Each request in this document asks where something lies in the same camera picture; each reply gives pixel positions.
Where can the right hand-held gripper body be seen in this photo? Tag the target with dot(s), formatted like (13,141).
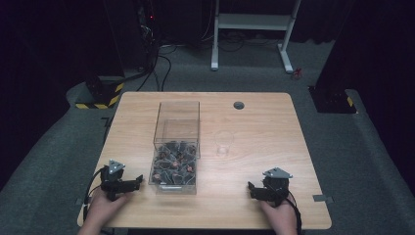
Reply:
(276,184)

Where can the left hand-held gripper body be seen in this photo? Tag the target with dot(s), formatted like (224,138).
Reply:
(111,178)

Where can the clear plastic drawer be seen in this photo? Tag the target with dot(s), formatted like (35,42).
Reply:
(173,169)

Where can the grey tape piece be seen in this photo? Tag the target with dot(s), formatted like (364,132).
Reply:
(323,198)
(79,201)

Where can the pile of dark tea bags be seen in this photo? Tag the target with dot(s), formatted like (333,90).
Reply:
(174,163)

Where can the clear glass cup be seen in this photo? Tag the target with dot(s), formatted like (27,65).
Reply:
(223,143)

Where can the clear plastic drawer box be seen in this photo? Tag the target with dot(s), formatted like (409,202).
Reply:
(177,125)

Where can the yellow black striped stand base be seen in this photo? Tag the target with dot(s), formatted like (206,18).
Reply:
(101,94)

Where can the white metal stand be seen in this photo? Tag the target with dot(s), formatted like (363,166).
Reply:
(254,22)

